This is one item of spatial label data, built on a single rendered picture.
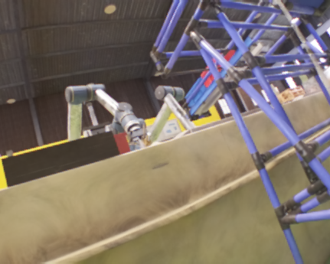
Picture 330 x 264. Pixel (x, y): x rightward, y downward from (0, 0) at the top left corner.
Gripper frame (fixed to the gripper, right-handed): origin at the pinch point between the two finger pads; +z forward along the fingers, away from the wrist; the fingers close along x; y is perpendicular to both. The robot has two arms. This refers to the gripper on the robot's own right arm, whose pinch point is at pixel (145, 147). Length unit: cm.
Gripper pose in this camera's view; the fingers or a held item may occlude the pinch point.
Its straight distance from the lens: 146.4
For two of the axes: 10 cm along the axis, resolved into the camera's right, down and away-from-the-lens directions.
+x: 8.5, -2.3, 4.8
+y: 1.8, -7.2, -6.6
